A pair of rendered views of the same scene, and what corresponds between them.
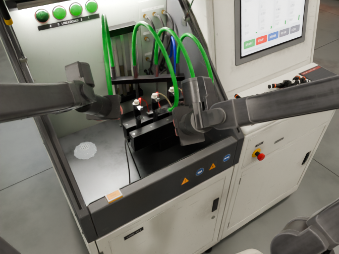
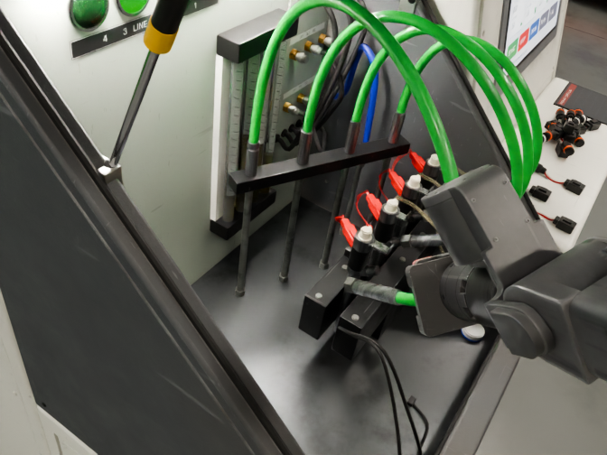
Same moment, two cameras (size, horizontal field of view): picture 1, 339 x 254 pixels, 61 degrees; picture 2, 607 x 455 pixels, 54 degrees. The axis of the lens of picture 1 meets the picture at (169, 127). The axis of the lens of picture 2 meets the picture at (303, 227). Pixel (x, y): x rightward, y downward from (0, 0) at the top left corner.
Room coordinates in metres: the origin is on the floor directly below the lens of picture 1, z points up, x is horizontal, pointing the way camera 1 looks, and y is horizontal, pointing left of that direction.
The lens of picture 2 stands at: (0.39, 0.52, 1.64)
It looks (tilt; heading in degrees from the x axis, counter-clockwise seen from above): 41 degrees down; 329
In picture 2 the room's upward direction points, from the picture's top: 10 degrees clockwise
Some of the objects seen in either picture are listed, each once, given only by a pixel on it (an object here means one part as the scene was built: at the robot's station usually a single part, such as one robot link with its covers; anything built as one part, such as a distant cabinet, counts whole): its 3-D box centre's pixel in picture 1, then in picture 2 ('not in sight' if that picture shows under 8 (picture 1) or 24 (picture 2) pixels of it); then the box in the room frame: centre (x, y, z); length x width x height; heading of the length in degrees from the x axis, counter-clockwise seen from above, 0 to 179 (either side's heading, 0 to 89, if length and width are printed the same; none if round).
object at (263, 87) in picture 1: (284, 93); (559, 150); (1.13, -0.54, 0.97); 0.70 x 0.22 x 0.03; 122
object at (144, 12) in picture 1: (155, 36); (312, 46); (1.23, 0.06, 1.20); 0.13 x 0.03 x 0.31; 122
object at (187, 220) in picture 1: (171, 240); not in sight; (0.66, -0.01, 0.45); 0.65 x 0.02 x 0.68; 122
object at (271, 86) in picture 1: (291, 83); (570, 127); (1.15, -0.58, 1.01); 0.23 x 0.11 x 0.06; 122
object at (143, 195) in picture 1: (169, 182); (470, 417); (0.68, 0.00, 0.87); 0.62 x 0.04 x 0.16; 122
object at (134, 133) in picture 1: (164, 129); (376, 281); (0.94, 0.02, 0.91); 0.34 x 0.10 x 0.15; 122
